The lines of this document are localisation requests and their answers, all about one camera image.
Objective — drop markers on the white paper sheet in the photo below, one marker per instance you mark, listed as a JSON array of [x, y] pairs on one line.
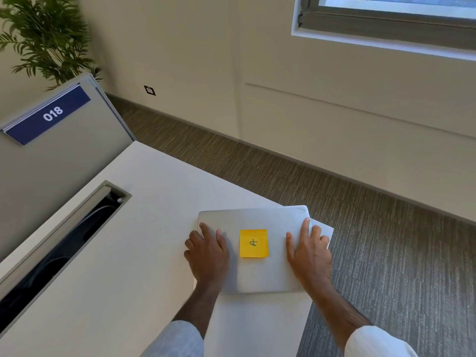
[[326, 229]]

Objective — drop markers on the person's left middle finger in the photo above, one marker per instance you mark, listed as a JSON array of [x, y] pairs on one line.
[[192, 239]]

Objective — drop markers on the person's left thumb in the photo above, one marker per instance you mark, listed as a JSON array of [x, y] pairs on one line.
[[220, 238]]

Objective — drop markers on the wall socket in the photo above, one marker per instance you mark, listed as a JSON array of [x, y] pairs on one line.
[[150, 90]]

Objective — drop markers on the person's left hand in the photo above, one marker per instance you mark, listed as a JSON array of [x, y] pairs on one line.
[[208, 258]]

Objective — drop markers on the person's left forearm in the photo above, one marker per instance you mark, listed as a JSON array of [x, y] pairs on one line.
[[193, 312]]

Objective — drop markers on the silver laptop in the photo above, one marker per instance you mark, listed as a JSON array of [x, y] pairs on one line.
[[275, 219]]

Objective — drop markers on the person's right hand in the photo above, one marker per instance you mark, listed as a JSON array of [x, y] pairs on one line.
[[308, 262]]

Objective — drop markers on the person's right middle finger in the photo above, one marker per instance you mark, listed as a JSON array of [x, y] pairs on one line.
[[316, 236]]

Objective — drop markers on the person's right forearm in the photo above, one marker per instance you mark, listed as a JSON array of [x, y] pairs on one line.
[[342, 316]]

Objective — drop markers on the grey desk partition panel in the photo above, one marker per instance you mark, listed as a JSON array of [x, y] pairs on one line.
[[63, 159]]

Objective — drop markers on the person's right thumb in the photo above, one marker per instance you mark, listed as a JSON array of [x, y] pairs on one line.
[[290, 242]]

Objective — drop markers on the grey framed window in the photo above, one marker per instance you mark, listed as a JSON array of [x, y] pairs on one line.
[[386, 24]]

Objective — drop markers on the blue desk number sign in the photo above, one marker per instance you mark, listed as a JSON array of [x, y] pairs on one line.
[[46, 115]]

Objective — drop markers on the yellow sticky note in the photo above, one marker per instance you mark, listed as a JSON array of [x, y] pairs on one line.
[[254, 243]]

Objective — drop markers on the green potted palm plant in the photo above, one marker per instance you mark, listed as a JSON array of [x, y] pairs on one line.
[[44, 37]]

